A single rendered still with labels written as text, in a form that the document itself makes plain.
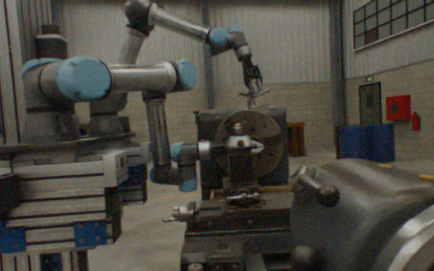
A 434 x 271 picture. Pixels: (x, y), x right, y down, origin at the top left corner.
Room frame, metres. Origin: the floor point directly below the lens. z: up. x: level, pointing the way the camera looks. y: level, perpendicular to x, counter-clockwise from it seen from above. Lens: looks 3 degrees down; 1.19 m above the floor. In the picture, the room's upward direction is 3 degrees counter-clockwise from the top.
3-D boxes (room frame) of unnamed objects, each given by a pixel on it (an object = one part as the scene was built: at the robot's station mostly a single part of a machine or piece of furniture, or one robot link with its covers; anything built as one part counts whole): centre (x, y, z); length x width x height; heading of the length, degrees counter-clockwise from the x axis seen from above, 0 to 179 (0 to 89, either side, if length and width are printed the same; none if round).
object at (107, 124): (1.45, 0.50, 1.21); 0.15 x 0.15 x 0.10
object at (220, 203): (0.86, -0.12, 0.95); 0.43 x 0.17 x 0.05; 90
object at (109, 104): (1.46, 0.50, 1.33); 0.13 x 0.12 x 0.14; 0
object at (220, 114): (1.88, -0.12, 1.06); 0.59 x 0.48 x 0.39; 0
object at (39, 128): (0.96, 0.49, 1.21); 0.15 x 0.15 x 0.10
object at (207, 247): (0.81, -0.14, 0.90); 0.47 x 0.30 x 0.06; 90
